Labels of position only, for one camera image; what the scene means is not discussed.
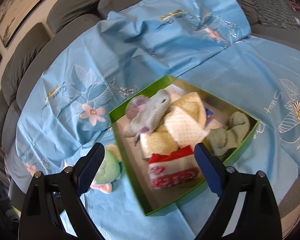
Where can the framed wall picture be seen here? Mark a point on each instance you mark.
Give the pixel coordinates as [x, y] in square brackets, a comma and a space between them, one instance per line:
[15, 12]

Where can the green plush toy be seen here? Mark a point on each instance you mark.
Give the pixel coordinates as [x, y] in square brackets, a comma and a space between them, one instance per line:
[107, 167]

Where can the cream waffle towel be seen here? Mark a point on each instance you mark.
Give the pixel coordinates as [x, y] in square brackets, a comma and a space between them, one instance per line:
[182, 125]

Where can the plush bunny toy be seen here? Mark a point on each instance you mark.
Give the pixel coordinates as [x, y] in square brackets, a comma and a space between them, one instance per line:
[152, 115]

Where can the blue floral bedsheet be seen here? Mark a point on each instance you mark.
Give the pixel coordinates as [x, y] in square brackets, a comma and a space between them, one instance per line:
[215, 62]

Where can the grey sofa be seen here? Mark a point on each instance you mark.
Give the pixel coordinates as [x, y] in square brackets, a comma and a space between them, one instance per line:
[72, 12]

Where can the yellow terry towel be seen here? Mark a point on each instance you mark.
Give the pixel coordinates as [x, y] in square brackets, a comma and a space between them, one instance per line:
[187, 102]

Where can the green box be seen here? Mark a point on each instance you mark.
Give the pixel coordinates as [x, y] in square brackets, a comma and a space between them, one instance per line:
[132, 157]

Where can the green crinkled cloth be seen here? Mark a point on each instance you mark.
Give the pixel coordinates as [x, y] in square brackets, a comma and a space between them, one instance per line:
[230, 132]

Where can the red white tissue packet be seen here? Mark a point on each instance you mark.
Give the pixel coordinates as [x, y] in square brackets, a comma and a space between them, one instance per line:
[172, 175]

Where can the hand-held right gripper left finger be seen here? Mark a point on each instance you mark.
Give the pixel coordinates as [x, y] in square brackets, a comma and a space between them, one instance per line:
[90, 177]

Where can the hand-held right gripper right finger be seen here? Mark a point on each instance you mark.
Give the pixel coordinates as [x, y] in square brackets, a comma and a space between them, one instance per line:
[210, 172]

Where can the grey checked pillow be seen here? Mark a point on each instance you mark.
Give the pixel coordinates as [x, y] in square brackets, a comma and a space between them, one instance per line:
[272, 2]

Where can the blue tissue packet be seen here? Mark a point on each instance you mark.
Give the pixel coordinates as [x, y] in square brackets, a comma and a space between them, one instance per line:
[208, 115]

